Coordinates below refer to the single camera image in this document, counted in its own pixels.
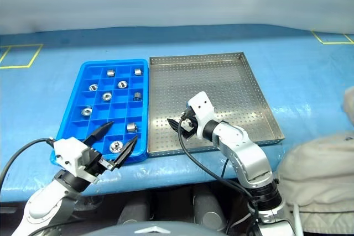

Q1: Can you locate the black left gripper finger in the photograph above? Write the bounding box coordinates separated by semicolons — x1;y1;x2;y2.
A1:
111;135;139;171
82;120;115;146

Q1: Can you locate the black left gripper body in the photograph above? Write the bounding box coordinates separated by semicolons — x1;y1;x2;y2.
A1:
82;149;117;178

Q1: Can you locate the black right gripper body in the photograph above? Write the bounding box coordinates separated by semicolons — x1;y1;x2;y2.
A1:
180;108;200;139

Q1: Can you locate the blue compartment tray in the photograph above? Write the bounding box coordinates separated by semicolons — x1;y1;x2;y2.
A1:
49;59;150;166

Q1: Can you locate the perforated steel tray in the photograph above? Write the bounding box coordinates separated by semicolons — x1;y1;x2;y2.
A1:
147;51;285;157

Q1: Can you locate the dark rounded cylinder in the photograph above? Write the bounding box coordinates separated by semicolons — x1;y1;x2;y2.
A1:
192;185;228;232
118;191;150;226

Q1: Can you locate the grey rounded robot torso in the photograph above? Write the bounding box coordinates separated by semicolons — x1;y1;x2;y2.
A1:
81;221;223;236

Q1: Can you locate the blue plastic table cover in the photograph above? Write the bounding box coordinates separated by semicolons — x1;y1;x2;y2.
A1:
0;23;354;203

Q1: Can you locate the person in beige clothing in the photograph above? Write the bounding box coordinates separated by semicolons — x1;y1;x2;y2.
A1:
276;85;354;236

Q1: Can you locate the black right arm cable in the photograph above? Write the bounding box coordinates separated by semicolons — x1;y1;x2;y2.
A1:
178;111;261;236

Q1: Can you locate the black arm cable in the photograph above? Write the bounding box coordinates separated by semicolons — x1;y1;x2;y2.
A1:
178;111;261;236
0;137;55;184

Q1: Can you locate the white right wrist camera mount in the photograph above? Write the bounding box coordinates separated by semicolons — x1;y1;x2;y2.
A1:
187;91;215;131

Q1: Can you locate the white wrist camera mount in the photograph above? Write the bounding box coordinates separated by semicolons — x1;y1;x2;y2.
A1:
53;137;92;177
187;91;215;131

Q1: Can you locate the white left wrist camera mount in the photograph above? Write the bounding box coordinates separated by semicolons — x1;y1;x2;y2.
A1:
53;137;92;177

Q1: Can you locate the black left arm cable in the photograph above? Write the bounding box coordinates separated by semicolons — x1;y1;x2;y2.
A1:
0;137;55;184

